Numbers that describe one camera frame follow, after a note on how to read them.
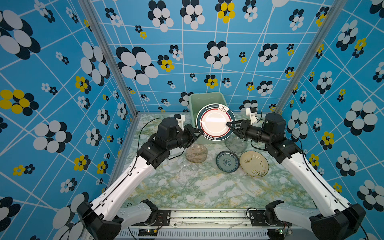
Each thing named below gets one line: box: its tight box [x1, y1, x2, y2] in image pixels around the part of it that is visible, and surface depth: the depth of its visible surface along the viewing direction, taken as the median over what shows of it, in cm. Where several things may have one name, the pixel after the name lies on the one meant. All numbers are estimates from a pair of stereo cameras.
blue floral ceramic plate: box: [216, 150, 240, 173], surface depth 95 cm
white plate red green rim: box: [195, 103, 236, 142], surface depth 68 cm
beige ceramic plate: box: [239, 150, 270, 178], surface depth 93 cm
